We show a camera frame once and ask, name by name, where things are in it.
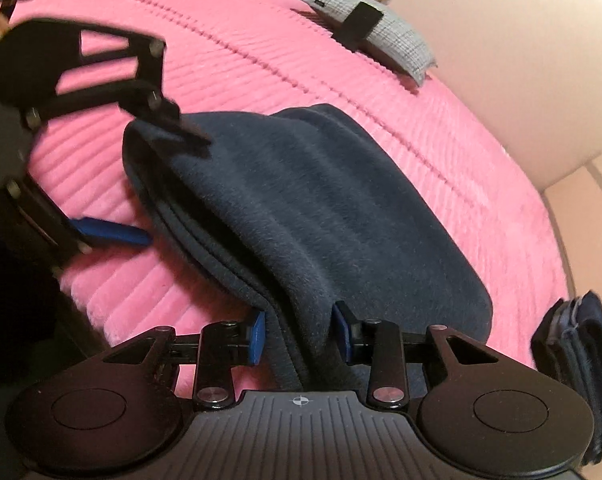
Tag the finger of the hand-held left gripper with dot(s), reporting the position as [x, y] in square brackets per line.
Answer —
[181, 127]
[111, 232]

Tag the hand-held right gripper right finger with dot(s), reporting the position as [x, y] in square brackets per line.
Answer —
[342, 332]

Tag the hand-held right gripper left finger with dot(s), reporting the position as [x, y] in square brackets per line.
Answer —
[259, 337]

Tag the dark blue fleece garment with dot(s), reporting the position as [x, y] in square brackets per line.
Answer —
[331, 210]

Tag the folded dark clothes stack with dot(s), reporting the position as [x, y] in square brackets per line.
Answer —
[581, 360]

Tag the pink ribbed blanket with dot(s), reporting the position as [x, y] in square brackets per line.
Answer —
[281, 60]

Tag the black rectangular object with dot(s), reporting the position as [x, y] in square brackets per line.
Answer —
[358, 25]

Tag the grey woven pillow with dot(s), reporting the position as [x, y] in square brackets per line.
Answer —
[403, 47]

